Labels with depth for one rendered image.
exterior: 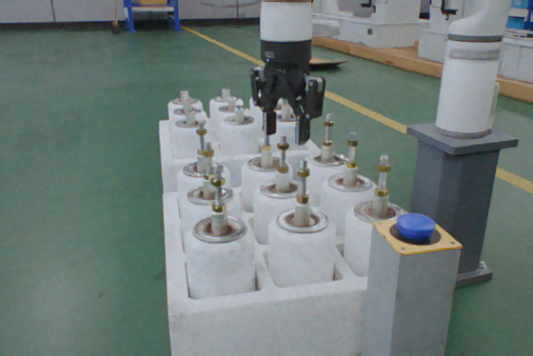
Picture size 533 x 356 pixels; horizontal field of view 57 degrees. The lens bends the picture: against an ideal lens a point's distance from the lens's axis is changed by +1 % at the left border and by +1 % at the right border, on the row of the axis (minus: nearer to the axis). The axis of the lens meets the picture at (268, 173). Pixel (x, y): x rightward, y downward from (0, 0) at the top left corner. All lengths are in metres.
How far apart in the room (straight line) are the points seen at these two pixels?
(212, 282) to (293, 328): 0.13
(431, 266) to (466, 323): 0.45
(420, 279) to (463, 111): 0.47
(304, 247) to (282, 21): 0.31
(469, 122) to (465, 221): 0.19
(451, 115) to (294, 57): 0.37
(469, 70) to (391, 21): 3.15
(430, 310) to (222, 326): 0.26
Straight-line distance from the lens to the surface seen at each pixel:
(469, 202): 0.99
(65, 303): 1.03
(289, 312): 0.68
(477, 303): 1.03
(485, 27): 0.92
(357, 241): 0.72
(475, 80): 0.94
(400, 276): 0.53
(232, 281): 0.66
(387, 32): 4.06
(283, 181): 0.78
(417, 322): 0.57
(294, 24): 0.70
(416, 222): 0.54
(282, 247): 0.67
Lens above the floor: 0.57
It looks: 22 degrees down
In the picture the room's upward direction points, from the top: straight up
